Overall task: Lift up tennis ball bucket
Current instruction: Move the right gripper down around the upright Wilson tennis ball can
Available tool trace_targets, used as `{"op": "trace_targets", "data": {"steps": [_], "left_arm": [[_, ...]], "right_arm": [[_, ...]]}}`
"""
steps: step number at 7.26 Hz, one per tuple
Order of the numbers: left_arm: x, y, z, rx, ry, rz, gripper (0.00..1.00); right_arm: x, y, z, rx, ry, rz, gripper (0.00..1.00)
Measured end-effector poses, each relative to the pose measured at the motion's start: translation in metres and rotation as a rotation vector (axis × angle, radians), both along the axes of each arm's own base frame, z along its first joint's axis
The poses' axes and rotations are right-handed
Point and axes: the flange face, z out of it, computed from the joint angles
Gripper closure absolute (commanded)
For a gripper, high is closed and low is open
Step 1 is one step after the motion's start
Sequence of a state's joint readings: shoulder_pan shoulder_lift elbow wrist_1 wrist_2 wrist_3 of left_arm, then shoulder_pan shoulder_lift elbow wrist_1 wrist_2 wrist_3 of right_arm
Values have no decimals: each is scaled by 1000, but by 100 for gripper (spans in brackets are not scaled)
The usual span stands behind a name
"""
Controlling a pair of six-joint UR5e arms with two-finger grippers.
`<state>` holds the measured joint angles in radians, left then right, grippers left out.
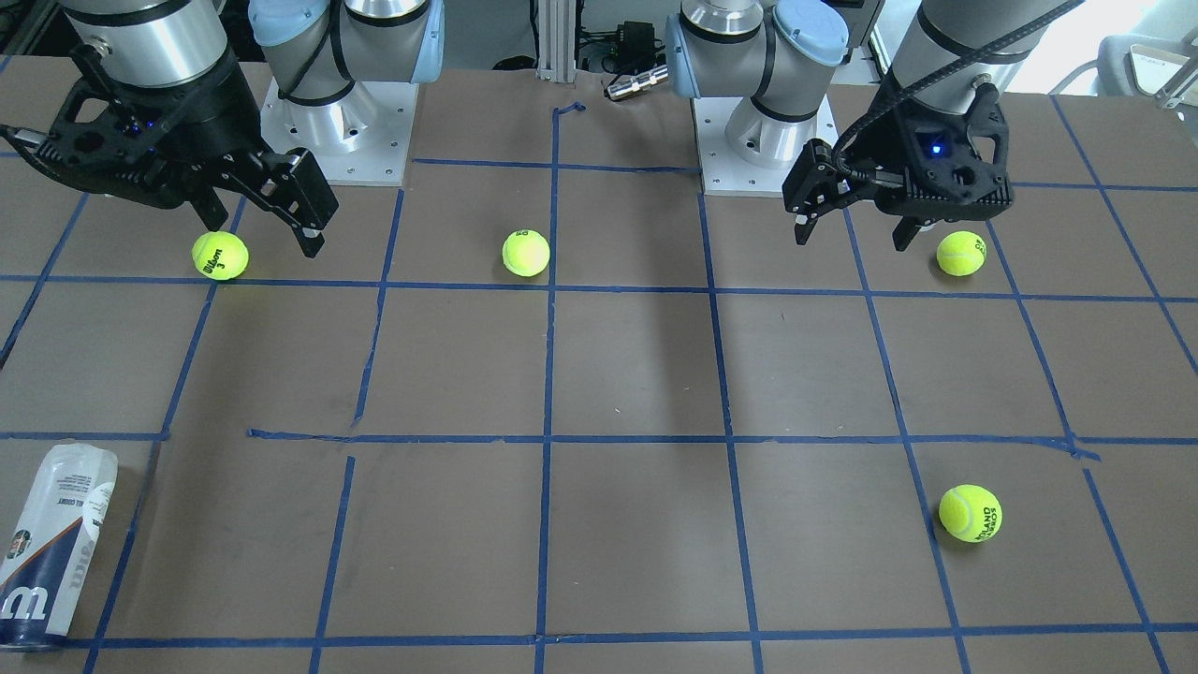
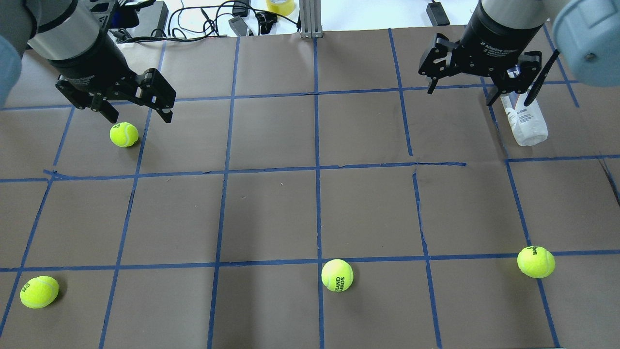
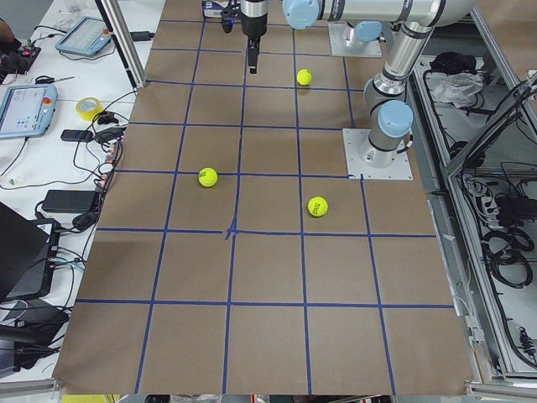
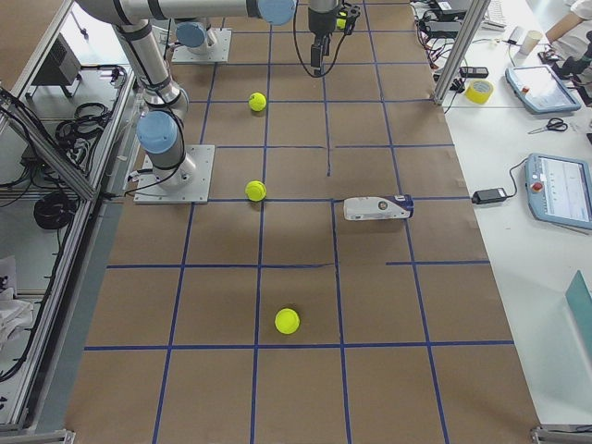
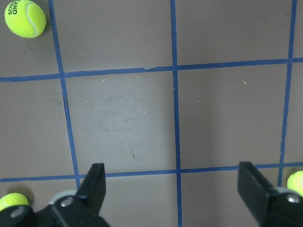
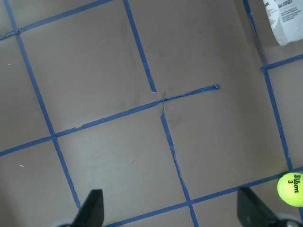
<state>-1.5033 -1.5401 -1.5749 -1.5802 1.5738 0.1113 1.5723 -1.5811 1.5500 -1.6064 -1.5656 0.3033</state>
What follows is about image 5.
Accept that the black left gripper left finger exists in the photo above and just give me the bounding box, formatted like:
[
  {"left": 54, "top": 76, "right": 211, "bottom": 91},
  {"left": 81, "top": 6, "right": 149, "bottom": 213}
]
[{"left": 49, "top": 163, "right": 110, "bottom": 227}]

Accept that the tennis ball with black lettering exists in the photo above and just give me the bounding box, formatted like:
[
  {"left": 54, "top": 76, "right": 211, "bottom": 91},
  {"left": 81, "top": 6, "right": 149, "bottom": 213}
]
[{"left": 4, "top": 0, "right": 46, "bottom": 38}]

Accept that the yellow tennis ball Wilson print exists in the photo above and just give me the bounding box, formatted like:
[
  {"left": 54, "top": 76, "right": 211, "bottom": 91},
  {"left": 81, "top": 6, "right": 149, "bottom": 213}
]
[{"left": 287, "top": 171, "right": 303, "bottom": 196}]

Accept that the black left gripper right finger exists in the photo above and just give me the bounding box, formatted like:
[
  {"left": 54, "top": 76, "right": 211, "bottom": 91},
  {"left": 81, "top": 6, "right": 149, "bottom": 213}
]
[{"left": 237, "top": 162, "right": 303, "bottom": 227}]

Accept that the tennis ball near left arm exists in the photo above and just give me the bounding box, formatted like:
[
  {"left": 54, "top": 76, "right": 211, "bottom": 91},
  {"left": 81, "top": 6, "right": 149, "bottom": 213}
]
[{"left": 0, "top": 192, "right": 29, "bottom": 211}]

